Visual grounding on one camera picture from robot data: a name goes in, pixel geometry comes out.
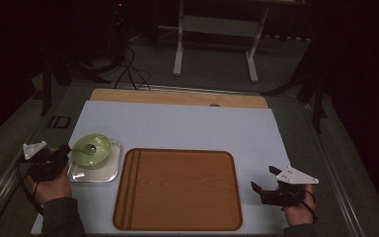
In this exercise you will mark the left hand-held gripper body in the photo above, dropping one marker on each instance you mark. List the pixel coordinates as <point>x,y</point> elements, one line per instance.
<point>46,164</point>

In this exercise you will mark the wooden tray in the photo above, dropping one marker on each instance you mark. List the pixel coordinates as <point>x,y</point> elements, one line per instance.
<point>184,191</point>

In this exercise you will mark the dark table grommet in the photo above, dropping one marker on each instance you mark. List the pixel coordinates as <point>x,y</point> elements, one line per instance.
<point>214,105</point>

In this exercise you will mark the metal floor rail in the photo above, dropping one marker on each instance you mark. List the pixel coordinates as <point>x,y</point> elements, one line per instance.
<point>10,177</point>
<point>335,171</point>
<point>177,89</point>

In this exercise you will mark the black stand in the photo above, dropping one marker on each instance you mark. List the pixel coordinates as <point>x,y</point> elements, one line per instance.
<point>317,98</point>

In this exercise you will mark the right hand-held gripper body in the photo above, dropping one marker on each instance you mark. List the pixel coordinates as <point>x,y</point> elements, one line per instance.
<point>289,194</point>

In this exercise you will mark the green ceramic bowl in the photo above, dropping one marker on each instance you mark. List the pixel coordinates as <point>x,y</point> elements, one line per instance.
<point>93,158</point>

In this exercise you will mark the person's left hand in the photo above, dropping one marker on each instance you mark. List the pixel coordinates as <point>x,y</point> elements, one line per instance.
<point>52,189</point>

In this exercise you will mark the white table sheet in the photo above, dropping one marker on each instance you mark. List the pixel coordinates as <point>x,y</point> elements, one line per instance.
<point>177,128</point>

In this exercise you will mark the white square plate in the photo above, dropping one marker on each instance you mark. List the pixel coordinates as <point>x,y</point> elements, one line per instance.
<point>108,173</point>

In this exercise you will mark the white metal stand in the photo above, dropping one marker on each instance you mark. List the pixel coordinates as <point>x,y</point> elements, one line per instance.
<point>217,26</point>

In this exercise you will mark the person's right hand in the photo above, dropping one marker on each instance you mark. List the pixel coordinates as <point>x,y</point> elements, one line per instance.
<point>297,214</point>

